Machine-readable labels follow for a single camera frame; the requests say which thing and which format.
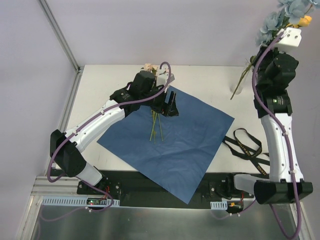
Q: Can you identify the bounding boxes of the blue wrapping paper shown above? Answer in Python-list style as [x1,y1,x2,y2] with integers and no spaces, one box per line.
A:
[98,88,234,203]

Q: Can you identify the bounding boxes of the yellow flower bunch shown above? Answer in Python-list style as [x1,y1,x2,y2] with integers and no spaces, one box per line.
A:
[249,14,313,68]

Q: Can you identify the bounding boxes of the blue flower bunch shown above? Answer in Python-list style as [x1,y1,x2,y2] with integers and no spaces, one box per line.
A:
[229,0,320,101]

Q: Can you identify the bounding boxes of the black ribbon gold lettering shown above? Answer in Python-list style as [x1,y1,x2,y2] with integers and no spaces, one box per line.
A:
[222,128,270,179]

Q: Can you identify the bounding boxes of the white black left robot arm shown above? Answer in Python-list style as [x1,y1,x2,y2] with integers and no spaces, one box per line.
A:
[49,69,179,195]

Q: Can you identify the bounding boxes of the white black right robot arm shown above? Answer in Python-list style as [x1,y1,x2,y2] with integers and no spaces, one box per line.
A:
[225,46,314,205]

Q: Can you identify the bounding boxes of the clear glass vase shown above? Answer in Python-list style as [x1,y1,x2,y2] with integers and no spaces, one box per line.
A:
[230,61,251,95]

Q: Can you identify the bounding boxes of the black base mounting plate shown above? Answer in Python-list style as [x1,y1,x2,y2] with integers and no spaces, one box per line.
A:
[76,170,254,211]

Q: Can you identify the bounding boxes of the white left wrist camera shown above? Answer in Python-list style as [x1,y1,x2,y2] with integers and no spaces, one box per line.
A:
[156,72,175,86]

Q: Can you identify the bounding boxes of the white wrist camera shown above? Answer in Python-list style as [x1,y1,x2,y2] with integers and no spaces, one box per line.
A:
[156,72,175,86]
[274,27,302,53]

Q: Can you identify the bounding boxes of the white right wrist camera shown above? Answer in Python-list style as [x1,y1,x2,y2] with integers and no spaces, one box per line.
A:
[274,27,302,53]

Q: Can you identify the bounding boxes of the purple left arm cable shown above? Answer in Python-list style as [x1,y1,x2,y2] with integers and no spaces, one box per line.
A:
[46,61,173,201]

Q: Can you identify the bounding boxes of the left aluminium frame post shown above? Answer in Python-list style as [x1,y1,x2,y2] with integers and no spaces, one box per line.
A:
[37,0,84,74]

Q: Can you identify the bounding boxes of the left aluminium table rail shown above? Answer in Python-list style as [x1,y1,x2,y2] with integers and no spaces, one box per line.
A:
[44,69,85,176]

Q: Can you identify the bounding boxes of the right white cable duct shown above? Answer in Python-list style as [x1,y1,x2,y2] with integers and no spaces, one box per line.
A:
[210,200,228,211]

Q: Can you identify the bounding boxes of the white cable duct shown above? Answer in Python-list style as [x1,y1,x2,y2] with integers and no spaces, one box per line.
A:
[210,200,228,211]
[42,196,120,208]

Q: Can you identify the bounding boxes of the front aluminium rail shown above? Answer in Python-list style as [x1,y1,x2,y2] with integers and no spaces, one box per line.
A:
[31,174,301,201]

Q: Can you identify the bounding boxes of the left white cable duct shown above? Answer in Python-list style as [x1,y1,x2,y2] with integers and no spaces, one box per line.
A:
[42,196,120,208]

